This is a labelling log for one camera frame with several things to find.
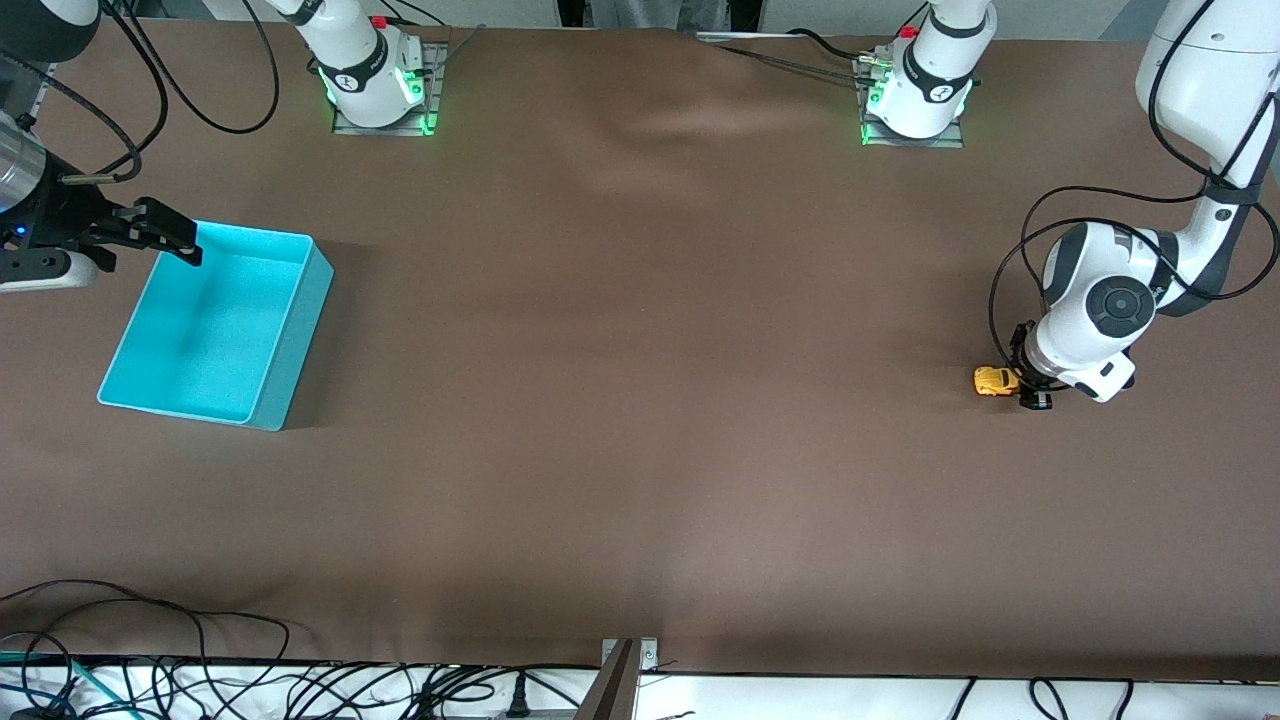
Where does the turquoise plastic bin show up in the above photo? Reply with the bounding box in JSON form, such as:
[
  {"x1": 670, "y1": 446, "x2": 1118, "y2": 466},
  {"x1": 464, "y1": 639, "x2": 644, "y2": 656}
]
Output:
[{"x1": 97, "y1": 222, "x2": 335, "y2": 433}]

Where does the brown table cover mat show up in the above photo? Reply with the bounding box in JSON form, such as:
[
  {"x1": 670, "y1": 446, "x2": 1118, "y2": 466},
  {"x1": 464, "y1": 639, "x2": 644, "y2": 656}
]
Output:
[{"x1": 0, "y1": 18, "x2": 1280, "y2": 683}]

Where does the grey power strip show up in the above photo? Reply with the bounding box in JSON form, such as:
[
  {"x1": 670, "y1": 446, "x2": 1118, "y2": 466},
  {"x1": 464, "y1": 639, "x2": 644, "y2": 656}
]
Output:
[{"x1": 440, "y1": 706, "x2": 581, "y2": 720}]

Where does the black looping arm cable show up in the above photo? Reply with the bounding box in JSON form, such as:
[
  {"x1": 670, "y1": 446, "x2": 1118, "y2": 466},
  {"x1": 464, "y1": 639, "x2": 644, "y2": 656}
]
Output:
[{"x1": 105, "y1": 0, "x2": 281, "y2": 135}]

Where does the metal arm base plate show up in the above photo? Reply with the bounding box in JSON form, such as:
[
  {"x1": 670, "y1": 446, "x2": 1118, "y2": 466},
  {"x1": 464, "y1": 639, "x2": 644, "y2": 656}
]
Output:
[
  {"x1": 855, "y1": 55, "x2": 966, "y2": 149},
  {"x1": 332, "y1": 42, "x2": 448, "y2": 137}
]

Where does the long black loop cable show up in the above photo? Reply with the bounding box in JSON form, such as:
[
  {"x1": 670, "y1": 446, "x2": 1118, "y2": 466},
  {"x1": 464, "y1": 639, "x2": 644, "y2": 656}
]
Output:
[{"x1": 0, "y1": 578, "x2": 293, "y2": 720}]

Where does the grey base cable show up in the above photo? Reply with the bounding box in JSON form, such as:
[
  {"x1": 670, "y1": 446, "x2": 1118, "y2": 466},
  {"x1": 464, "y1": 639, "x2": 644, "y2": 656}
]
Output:
[{"x1": 430, "y1": 25, "x2": 487, "y2": 76}]

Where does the black base cable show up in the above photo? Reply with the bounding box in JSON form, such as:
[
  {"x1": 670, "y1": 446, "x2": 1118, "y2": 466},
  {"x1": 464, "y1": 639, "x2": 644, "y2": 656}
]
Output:
[
  {"x1": 785, "y1": 28, "x2": 881, "y2": 61},
  {"x1": 715, "y1": 44, "x2": 866, "y2": 83}
]

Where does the teal cable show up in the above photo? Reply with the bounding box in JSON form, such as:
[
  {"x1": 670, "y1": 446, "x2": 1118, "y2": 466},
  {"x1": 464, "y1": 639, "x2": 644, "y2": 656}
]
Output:
[{"x1": 0, "y1": 650, "x2": 109, "y2": 713}]

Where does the silver bracket plate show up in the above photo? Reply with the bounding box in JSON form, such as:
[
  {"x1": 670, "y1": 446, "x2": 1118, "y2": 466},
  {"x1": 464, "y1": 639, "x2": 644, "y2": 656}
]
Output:
[{"x1": 601, "y1": 637, "x2": 660, "y2": 673}]

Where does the grey metal mount post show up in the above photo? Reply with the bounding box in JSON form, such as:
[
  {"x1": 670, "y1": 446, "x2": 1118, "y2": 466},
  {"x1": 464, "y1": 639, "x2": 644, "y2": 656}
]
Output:
[{"x1": 573, "y1": 640, "x2": 639, "y2": 720}]

